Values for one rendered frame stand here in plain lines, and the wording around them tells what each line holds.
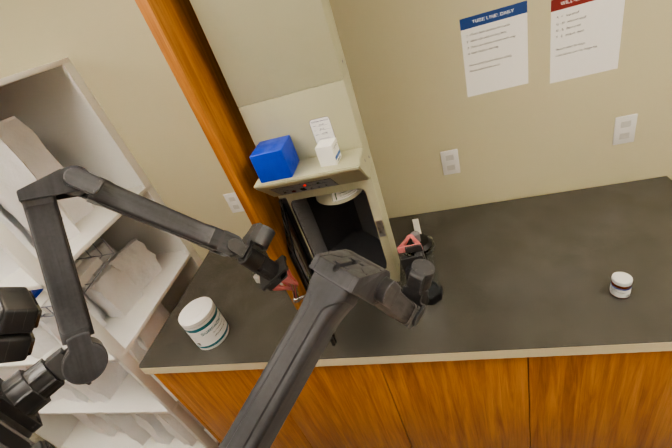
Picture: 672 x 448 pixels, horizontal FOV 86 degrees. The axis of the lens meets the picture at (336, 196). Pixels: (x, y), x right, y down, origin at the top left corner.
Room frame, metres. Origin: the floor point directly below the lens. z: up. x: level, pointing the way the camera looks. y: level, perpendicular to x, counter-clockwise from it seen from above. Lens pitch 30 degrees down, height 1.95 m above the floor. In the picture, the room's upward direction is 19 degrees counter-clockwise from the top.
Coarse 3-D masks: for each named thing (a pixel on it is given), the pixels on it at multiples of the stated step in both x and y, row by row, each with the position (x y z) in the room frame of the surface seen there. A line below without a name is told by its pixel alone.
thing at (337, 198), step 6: (342, 192) 1.03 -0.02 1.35; (348, 192) 1.03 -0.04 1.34; (354, 192) 1.03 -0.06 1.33; (360, 192) 1.04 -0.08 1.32; (318, 198) 1.08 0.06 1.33; (324, 198) 1.05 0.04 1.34; (330, 198) 1.03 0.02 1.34; (336, 198) 1.02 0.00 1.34; (342, 198) 1.02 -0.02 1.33; (348, 198) 1.02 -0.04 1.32; (324, 204) 1.04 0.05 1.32; (330, 204) 1.03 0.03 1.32; (336, 204) 1.02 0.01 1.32
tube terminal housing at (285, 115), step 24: (288, 96) 1.01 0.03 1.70; (312, 96) 0.99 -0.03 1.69; (336, 96) 0.97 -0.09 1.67; (264, 120) 1.04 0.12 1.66; (288, 120) 1.02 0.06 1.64; (336, 120) 0.98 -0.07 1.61; (360, 120) 1.04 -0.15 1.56; (312, 144) 1.01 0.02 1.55; (360, 144) 0.96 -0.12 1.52; (312, 192) 1.02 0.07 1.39; (336, 192) 1.00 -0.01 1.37; (384, 216) 1.00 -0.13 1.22; (384, 240) 0.97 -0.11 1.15
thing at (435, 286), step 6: (432, 240) 0.86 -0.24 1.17; (432, 246) 0.84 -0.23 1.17; (426, 252) 0.82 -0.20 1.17; (432, 252) 0.84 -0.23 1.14; (426, 258) 0.82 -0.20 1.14; (432, 258) 0.83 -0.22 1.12; (438, 276) 0.85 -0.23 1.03; (432, 282) 0.82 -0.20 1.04; (438, 282) 0.84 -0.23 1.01; (432, 288) 0.82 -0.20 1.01; (438, 288) 0.83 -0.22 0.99; (432, 294) 0.82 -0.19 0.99
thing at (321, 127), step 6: (312, 120) 1.00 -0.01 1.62; (318, 120) 0.99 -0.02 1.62; (324, 120) 0.99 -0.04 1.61; (312, 126) 1.00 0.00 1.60; (318, 126) 1.00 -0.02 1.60; (324, 126) 0.99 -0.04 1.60; (330, 126) 0.99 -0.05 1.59; (312, 132) 1.00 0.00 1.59; (318, 132) 1.00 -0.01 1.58; (324, 132) 0.99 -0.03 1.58; (330, 132) 0.99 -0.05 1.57; (318, 138) 1.00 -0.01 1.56; (324, 138) 0.99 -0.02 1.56; (330, 138) 0.99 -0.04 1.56
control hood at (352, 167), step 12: (348, 156) 0.93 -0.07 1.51; (360, 156) 0.91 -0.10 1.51; (300, 168) 0.96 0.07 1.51; (312, 168) 0.93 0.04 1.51; (324, 168) 0.91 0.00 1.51; (336, 168) 0.88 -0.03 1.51; (348, 168) 0.87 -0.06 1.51; (360, 168) 0.86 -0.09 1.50; (276, 180) 0.94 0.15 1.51; (288, 180) 0.92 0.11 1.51; (300, 180) 0.91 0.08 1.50; (312, 180) 0.91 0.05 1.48; (336, 180) 0.93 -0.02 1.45; (348, 180) 0.93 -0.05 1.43; (360, 180) 0.94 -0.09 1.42; (264, 192) 0.99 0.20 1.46
